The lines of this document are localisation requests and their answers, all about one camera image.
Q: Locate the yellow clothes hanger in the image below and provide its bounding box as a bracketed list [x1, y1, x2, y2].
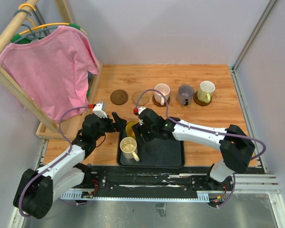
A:
[25, 0, 75, 30]

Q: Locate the aluminium corner post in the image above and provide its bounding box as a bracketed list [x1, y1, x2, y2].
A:
[230, 0, 279, 72]

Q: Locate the purple mug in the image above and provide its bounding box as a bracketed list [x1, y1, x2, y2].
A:
[177, 84, 194, 106]

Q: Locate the brown wooden coaster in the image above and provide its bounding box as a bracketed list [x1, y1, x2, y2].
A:
[193, 92, 212, 106]
[110, 90, 129, 105]
[152, 95, 171, 107]

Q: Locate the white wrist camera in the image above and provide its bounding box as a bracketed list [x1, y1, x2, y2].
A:
[93, 102, 108, 118]
[135, 106, 146, 116]

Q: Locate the woven rattan coaster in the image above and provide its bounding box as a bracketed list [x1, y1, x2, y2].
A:
[132, 91, 150, 106]

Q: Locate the aluminium frame rail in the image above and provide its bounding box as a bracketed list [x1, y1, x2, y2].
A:
[235, 174, 280, 191]

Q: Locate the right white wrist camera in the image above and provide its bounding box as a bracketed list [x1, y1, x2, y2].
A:
[135, 106, 146, 116]

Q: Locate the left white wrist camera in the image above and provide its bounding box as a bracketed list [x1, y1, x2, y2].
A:
[93, 102, 108, 118]

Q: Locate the green clothes hanger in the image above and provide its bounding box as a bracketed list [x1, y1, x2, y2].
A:
[10, 22, 87, 44]

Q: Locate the cream yellow mug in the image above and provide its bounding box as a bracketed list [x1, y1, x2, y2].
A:
[119, 137, 140, 162]

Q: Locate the white slotted cable duct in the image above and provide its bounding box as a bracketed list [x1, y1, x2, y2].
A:
[60, 188, 209, 202]

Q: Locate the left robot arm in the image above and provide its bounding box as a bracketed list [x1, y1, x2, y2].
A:
[13, 112, 127, 219]

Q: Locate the grey clothes hanger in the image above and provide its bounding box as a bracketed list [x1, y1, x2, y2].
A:
[10, 23, 58, 44]

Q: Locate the yellow glass mug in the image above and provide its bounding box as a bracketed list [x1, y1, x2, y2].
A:
[125, 121, 138, 139]

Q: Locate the wooden clothes rack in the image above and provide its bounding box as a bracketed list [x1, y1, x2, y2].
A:
[0, 0, 103, 140]

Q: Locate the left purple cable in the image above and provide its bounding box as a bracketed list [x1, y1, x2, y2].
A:
[19, 104, 94, 218]

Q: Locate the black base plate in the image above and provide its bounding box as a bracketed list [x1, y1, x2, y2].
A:
[77, 165, 234, 195]

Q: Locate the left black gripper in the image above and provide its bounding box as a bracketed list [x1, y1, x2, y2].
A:
[93, 112, 127, 141]

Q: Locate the black plastic tray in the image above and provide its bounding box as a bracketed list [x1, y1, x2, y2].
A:
[117, 138, 185, 169]

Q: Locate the pink t-shirt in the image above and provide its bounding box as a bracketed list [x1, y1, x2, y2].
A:
[0, 26, 100, 123]

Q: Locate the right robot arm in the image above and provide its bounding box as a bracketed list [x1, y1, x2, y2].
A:
[133, 106, 255, 190]

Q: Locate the pale green octagonal mug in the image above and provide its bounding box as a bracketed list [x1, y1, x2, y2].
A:
[197, 81, 216, 103]

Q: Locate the pink mug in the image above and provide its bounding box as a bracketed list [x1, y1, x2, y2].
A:
[154, 83, 171, 105]

